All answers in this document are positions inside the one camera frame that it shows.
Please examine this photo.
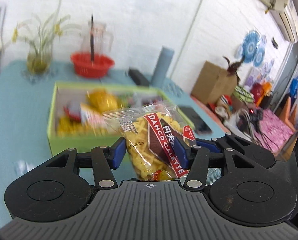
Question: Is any small blue paper fan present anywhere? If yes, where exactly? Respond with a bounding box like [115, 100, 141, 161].
[254, 47, 266, 67]

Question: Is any green plant in glass vase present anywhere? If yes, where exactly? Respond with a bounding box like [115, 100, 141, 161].
[12, 12, 82, 75]

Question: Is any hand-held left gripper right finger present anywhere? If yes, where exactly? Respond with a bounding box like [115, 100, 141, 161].
[175, 136, 265, 190]

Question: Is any small yellow snack packet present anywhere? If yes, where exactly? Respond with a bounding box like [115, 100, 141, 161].
[86, 89, 119, 111]

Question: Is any red snack packet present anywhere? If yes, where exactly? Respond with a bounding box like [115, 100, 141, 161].
[64, 105, 82, 121]

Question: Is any white air conditioner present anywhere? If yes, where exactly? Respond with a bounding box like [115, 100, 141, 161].
[271, 0, 298, 43]

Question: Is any large blue paper fan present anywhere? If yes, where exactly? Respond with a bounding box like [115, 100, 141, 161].
[242, 30, 261, 61]

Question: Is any clear waffle packet red label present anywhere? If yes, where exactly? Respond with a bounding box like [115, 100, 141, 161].
[103, 100, 196, 181]

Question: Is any smartphone in pink case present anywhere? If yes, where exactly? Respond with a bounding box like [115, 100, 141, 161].
[178, 106, 212, 134]

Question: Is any white power strip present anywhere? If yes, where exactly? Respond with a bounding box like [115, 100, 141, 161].
[223, 112, 252, 133]

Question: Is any clear glass pitcher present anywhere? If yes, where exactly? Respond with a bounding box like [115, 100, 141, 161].
[81, 21, 114, 55]

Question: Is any dark purple plant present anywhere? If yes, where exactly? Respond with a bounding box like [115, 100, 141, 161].
[222, 56, 245, 77]

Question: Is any red plastic basket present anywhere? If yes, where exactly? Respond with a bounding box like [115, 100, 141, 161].
[70, 51, 115, 78]

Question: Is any orange white snack packet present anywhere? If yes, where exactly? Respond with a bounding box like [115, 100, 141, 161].
[80, 103, 107, 131]

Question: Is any brown cardboard box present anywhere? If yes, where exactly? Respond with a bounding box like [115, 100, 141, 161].
[190, 61, 238, 104]

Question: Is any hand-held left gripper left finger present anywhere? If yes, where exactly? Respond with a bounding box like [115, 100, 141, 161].
[46, 137, 127, 189]

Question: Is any teal printed tablecloth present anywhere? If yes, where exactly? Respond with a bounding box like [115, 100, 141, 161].
[0, 59, 230, 230]

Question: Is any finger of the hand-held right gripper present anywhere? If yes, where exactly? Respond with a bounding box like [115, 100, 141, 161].
[195, 131, 276, 167]

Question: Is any large yellow snack packet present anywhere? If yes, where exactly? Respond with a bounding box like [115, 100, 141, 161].
[56, 116, 95, 137]

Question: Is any patterned pouch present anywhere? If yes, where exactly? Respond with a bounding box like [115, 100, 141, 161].
[215, 95, 233, 116]

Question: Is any green striped cloth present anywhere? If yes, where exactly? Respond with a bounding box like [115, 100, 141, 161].
[233, 85, 253, 103]

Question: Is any small black box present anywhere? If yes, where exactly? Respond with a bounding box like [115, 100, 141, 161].
[128, 68, 151, 87]

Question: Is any black straw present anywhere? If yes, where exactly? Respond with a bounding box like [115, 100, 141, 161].
[90, 14, 95, 62]

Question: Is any green cardboard box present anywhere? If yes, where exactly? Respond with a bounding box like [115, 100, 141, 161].
[46, 82, 197, 156]

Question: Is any grey cylindrical bottle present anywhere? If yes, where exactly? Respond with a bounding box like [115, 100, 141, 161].
[150, 45, 175, 87]

